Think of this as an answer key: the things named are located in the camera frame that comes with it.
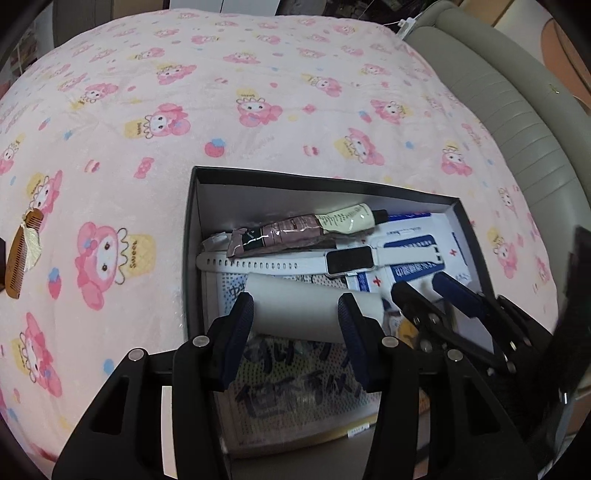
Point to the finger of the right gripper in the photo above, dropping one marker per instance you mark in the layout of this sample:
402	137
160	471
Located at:
432	324
510	327

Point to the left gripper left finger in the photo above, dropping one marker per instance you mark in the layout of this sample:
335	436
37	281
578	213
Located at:
119	435

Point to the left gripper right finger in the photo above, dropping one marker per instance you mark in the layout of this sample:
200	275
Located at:
471	436

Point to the white smart watch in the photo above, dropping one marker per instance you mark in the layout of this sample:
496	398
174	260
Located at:
331	263

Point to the white paper roll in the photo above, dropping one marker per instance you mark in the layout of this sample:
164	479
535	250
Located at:
294	310

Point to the small black square frame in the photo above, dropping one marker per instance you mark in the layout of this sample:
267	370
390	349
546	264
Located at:
2	254

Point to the cream cosmetic tube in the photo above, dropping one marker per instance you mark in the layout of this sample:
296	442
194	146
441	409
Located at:
351	220

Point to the cartoon diamond painting kit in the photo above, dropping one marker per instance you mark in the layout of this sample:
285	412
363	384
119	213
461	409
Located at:
288	393

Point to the pink brown sachet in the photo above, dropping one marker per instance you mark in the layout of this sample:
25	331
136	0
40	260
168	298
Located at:
294	232

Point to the grey upholstered headboard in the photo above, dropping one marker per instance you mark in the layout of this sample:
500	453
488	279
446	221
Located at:
541	130

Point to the brown wooden comb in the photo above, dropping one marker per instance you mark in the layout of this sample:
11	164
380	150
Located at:
24	253

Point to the black storage box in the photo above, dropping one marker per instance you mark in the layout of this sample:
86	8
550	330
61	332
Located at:
223	200

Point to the pink cartoon print blanket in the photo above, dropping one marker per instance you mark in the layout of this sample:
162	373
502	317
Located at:
101	135

